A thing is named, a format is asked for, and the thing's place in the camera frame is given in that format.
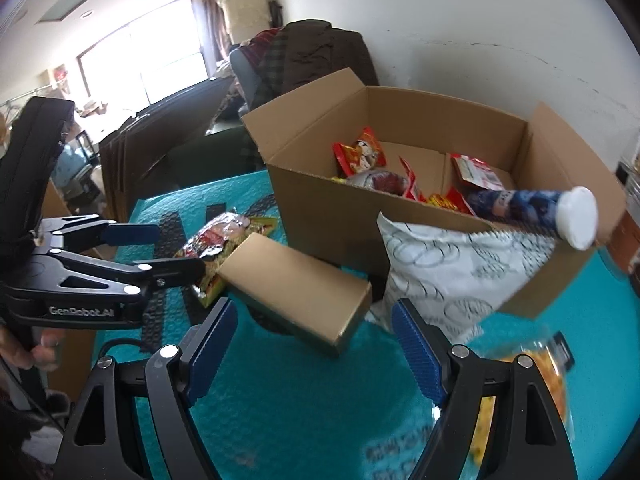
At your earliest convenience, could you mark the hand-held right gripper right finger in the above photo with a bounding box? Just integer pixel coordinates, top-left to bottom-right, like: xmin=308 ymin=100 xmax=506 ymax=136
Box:
xmin=391 ymin=298 xmax=578 ymax=480

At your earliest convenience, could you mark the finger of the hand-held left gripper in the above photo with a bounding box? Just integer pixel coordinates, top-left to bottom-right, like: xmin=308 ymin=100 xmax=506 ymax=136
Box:
xmin=10 ymin=249 xmax=208 ymax=303
xmin=30 ymin=214 xmax=160 ymax=257

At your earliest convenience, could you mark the red cartoon snack packet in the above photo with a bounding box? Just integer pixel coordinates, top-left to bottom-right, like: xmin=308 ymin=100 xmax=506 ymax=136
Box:
xmin=333 ymin=127 xmax=387 ymax=178

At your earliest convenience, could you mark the beige storage cabinet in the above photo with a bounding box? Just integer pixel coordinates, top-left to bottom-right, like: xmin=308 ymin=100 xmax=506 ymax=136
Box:
xmin=220 ymin=0 xmax=271 ymax=46

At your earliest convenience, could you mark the stack of flat cardboard sheets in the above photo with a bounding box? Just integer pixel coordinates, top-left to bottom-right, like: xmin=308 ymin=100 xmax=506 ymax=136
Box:
xmin=97 ymin=77 xmax=236 ymax=223

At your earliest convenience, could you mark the green plaid shirt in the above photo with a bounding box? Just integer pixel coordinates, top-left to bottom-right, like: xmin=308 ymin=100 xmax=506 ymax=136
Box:
xmin=260 ymin=35 xmax=303 ymax=93

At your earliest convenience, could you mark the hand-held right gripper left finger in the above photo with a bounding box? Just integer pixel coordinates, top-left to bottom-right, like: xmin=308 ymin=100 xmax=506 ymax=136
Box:
xmin=52 ymin=297 xmax=239 ymax=480

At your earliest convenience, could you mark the clear bag of yellow chips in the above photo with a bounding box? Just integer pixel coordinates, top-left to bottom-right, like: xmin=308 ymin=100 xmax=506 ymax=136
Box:
xmin=470 ymin=335 xmax=576 ymax=473

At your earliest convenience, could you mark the blue white snack tube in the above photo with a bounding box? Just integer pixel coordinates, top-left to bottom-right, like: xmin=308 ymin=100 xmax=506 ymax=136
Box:
xmin=470 ymin=186 xmax=599 ymax=251

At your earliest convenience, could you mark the red striped cloth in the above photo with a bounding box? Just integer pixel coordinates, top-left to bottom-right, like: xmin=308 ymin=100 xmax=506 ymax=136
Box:
xmin=250 ymin=30 xmax=281 ymax=57

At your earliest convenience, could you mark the silver red-label snack packet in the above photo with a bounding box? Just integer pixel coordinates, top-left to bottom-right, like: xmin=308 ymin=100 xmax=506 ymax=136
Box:
xmin=345 ymin=170 xmax=411 ymax=196

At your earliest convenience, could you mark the white patterned snack bag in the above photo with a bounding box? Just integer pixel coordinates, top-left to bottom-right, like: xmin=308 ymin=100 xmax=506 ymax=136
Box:
xmin=375 ymin=210 xmax=558 ymax=346

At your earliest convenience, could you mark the dark fuzzy cloth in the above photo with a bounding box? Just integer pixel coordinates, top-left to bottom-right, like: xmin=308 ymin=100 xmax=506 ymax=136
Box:
xmin=0 ymin=390 xmax=71 ymax=480

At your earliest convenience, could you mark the person's left hand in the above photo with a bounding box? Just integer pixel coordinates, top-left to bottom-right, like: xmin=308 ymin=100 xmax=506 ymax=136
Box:
xmin=0 ymin=324 xmax=66 ymax=373

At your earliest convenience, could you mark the dark curtain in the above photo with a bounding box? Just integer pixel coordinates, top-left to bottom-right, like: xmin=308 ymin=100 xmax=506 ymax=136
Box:
xmin=192 ymin=0 xmax=226 ymax=77

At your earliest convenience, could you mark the brown quilted jacket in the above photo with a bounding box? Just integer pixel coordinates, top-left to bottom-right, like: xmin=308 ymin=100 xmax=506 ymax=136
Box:
xmin=280 ymin=20 xmax=379 ymax=97

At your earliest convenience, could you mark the red yellow snack packet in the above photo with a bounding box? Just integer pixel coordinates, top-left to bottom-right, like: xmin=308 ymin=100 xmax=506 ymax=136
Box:
xmin=425 ymin=191 xmax=473 ymax=215

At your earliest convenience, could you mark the window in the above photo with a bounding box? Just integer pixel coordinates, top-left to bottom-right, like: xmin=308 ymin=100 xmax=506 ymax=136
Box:
xmin=75 ymin=0 xmax=211 ymax=107

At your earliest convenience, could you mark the cardboard box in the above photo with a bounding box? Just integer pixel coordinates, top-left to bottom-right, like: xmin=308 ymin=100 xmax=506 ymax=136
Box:
xmin=240 ymin=67 xmax=628 ymax=318

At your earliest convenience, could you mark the dark red gold-edged snack packet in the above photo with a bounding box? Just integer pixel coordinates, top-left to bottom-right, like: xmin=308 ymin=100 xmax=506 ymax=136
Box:
xmin=177 ymin=212 xmax=278 ymax=309

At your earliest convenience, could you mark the gold rectangular box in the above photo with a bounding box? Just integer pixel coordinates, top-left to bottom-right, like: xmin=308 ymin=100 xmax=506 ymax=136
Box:
xmin=215 ymin=232 xmax=373 ymax=358

